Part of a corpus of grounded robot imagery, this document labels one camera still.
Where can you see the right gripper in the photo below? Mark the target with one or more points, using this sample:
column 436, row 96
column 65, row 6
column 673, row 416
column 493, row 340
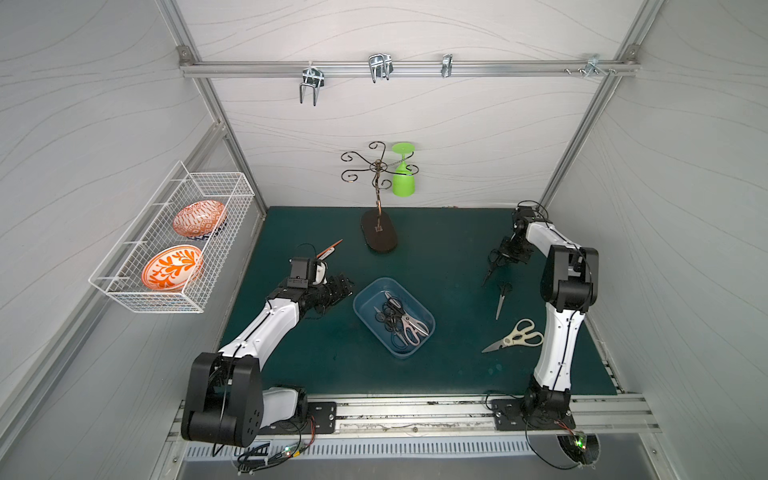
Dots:
column 503, row 252

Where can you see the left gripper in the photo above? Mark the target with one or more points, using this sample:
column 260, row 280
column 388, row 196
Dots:
column 339, row 287

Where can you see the black scissors thin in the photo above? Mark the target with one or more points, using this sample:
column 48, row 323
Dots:
column 495, row 260

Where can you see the black scissors large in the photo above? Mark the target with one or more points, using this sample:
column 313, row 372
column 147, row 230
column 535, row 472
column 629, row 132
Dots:
column 390, row 314

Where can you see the blue handled scissors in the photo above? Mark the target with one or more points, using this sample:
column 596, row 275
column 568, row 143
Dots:
column 398, row 344

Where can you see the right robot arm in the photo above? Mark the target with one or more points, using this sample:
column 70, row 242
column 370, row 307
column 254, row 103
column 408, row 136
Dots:
column 568, row 287

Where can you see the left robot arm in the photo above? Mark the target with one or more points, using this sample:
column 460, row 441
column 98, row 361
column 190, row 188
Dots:
column 226, row 403

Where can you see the small black scissors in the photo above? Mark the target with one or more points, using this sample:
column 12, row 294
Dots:
column 504, row 289

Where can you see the blue plastic storage box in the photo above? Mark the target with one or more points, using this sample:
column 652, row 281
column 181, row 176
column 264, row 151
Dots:
column 373, row 296

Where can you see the orange plastic spoon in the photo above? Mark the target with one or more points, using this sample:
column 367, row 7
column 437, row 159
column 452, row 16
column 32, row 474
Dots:
column 328, row 251

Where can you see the copper cup holder stand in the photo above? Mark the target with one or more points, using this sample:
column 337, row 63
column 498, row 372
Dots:
column 377, row 227

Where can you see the green table mat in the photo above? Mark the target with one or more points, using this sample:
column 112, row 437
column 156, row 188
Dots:
column 441, row 259

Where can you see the green plastic goblet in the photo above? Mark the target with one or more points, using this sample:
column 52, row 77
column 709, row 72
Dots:
column 403, row 184

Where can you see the red patterned bowl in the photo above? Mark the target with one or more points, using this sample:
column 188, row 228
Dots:
column 200, row 220

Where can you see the orange floral bowl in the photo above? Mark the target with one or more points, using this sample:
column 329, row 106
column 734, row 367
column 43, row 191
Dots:
column 171, row 269

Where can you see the metal hook right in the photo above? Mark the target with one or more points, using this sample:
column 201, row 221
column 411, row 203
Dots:
column 592, row 68

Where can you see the metal double hook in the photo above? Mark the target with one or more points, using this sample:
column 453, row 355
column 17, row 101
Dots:
column 312, row 79

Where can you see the metal hook centre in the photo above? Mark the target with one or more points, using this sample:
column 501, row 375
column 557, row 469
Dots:
column 380, row 66

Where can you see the cream handled kitchen scissors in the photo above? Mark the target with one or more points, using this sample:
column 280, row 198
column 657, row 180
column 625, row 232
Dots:
column 523, row 334

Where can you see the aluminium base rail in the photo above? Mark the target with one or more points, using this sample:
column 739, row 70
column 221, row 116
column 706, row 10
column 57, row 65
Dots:
column 378, row 416

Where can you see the white wire basket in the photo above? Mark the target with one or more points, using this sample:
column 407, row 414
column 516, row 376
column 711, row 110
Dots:
column 119, row 275

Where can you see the aluminium top rail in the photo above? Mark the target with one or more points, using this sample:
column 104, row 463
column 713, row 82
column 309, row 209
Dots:
column 402, row 69

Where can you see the small metal bracket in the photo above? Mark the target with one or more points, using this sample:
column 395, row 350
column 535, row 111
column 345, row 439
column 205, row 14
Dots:
column 446, row 65

